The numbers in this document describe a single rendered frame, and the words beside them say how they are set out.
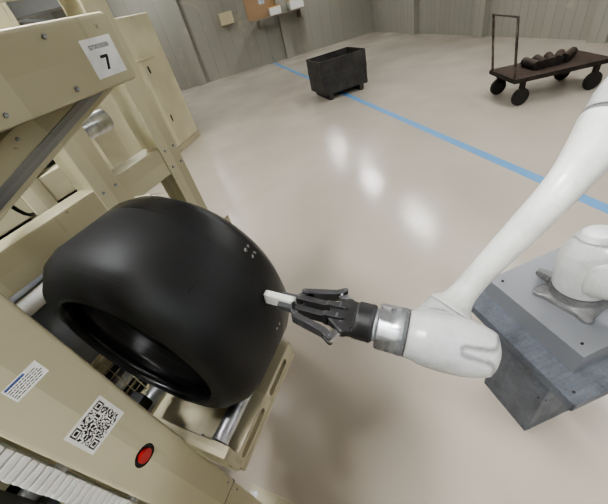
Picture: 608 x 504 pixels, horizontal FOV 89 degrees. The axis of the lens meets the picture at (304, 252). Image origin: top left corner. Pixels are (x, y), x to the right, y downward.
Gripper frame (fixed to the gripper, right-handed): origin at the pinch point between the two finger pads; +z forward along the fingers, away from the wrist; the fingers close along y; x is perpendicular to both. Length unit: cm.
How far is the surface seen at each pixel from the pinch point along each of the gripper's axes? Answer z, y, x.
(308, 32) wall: 452, -1224, 133
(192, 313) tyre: 10.2, 13.1, -8.4
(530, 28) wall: -171, -842, 84
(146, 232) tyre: 24.2, 4.0, -16.8
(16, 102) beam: 54, -5, -37
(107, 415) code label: 22.0, 30.3, 5.0
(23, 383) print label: 24.4, 32.7, -11.6
